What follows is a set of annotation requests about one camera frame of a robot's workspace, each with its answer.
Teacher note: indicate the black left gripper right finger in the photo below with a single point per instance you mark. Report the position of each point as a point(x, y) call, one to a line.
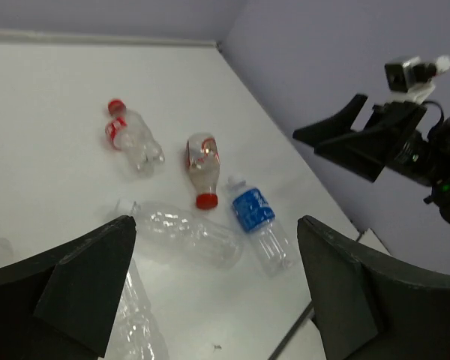
point(369, 305)

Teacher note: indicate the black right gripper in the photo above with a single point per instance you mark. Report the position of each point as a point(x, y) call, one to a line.
point(392, 141)

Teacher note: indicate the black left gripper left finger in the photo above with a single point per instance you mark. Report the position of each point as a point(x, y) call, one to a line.
point(62, 303)

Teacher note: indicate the crushed clear plastic bottle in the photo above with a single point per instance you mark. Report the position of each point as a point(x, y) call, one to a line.
point(135, 332)

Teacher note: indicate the blue label water bottle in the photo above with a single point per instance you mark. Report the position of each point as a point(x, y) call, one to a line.
point(258, 221)

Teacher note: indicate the large clear plastic bottle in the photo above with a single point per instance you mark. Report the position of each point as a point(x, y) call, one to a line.
point(181, 233)

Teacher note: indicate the red label clear bottle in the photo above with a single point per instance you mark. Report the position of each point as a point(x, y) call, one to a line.
point(128, 133)

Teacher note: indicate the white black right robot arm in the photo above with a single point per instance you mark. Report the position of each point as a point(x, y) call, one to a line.
point(439, 139)

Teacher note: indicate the red cap orange label bottle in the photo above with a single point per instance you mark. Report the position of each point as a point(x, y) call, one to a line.
point(203, 169)

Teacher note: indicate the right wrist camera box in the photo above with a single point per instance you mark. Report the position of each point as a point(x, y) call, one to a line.
point(411, 79)

